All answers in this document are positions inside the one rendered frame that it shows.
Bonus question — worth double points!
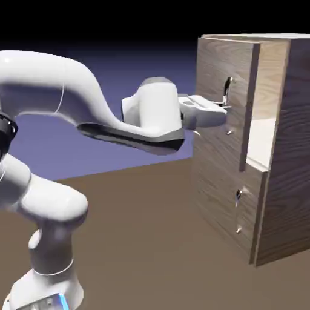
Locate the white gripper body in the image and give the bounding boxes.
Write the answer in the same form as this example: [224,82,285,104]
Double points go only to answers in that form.
[183,94,229,130]

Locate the long curved metal handle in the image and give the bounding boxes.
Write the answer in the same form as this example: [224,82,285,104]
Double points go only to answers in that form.
[217,77,234,136]

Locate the large wooden cabinet door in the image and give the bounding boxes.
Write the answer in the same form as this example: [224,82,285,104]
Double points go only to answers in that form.
[192,36,262,172]

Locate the small wooden cabinet door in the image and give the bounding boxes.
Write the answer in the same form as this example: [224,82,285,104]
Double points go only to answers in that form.
[191,139,269,266]

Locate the wooden cabinet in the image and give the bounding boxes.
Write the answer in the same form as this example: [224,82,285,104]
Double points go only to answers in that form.
[191,33,310,268]

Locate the short curved metal handle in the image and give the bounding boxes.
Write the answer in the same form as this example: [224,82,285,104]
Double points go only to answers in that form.
[234,189,243,234]

